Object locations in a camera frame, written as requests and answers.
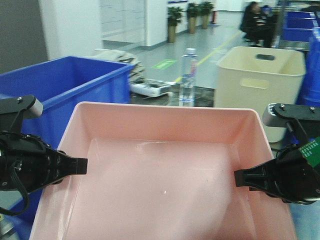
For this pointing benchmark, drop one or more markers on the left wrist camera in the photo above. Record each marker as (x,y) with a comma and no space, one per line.
(28,105)

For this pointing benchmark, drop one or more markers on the large blue crate left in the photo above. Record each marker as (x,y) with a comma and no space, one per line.
(60,84)

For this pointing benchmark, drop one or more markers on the upper blue stacked crate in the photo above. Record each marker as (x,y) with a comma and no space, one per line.
(309,93)

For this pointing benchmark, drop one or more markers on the cream plastic basket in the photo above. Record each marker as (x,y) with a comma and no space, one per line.
(253,77)

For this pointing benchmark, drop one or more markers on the seated person in black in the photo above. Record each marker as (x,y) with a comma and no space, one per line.
(257,25)

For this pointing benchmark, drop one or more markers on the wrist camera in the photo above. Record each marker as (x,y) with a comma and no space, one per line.
(28,105)
(278,114)

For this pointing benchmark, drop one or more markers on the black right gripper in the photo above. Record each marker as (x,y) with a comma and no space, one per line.
(289,176)

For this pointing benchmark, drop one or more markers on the clear water bottle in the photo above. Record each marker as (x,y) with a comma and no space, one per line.
(188,78)

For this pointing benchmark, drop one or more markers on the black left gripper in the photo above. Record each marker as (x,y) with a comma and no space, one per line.
(25,158)

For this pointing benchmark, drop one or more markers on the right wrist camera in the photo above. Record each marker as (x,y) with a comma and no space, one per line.
(278,114)

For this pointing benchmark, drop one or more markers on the potted plant gold pot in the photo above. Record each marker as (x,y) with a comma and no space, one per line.
(174,17)

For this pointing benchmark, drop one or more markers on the pink plastic bin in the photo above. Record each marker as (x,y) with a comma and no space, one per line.
(161,173)

